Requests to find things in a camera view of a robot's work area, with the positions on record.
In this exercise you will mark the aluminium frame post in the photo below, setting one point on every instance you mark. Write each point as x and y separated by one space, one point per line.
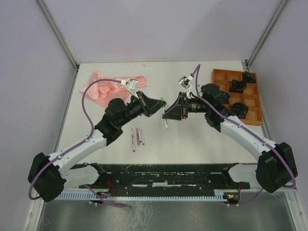
274 18
43 7

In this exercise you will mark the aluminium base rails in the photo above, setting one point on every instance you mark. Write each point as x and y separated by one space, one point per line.
290 186

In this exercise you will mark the orange wooden divider tray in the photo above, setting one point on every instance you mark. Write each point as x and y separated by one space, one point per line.
250 96

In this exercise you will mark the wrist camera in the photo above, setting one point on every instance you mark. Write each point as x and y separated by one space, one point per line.
131 86
187 83

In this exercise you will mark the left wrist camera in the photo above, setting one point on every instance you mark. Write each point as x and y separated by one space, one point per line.
131 86

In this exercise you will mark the pink translucent highlighter pen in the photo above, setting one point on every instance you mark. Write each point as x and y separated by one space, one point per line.
137 137

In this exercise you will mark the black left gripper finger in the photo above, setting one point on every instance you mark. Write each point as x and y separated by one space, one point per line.
151 110
153 103

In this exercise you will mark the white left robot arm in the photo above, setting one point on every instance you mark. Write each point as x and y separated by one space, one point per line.
51 174

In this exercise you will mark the light blue cable duct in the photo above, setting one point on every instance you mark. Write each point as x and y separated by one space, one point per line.
150 194

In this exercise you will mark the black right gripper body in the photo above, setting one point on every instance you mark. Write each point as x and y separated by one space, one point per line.
185 107

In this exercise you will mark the aluminium frame post left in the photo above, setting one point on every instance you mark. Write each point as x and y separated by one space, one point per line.
43 7

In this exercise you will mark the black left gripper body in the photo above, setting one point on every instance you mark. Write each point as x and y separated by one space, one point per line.
146 108

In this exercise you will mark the dark rolled tie top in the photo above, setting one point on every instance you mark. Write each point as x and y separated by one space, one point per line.
249 77

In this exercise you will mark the blue yellow rolled tie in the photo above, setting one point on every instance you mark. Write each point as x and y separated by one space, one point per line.
225 97

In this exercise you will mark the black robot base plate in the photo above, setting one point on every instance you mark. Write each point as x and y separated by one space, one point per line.
205 176

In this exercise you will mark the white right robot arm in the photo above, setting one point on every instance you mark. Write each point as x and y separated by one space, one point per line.
275 166

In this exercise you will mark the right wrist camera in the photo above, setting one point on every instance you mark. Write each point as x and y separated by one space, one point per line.
187 83

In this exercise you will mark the lime green capped marker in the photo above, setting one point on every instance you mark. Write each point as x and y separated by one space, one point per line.
165 120

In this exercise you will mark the aluminium frame post right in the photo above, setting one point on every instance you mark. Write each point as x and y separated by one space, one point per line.
274 18

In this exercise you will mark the dark floral rolled tie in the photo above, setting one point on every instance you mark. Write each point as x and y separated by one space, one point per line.
240 109

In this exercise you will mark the pink satin cloth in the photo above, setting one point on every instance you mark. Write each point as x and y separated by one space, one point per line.
104 91

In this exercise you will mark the magenta capped whiteboard marker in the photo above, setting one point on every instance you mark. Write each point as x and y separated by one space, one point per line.
133 141

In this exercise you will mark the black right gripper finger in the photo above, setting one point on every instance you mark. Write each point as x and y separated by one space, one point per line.
176 107
172 115

